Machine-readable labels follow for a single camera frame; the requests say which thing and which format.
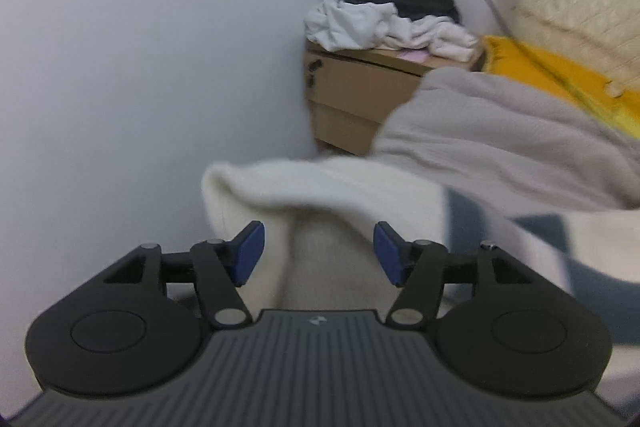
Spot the grey bed blanket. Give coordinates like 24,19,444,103
370,68,640,212

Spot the white clothes pile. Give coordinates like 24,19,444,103
304,0,478,62

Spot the light wooden nightstand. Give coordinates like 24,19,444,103
304,38,488,158

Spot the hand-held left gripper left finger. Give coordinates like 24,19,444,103
102,221,266,330

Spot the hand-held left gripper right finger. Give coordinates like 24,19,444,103
372,221,541,330

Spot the yellow pillow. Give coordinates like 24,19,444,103
481,34,640,140

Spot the white and blue blanket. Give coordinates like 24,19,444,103
200,156,640,413

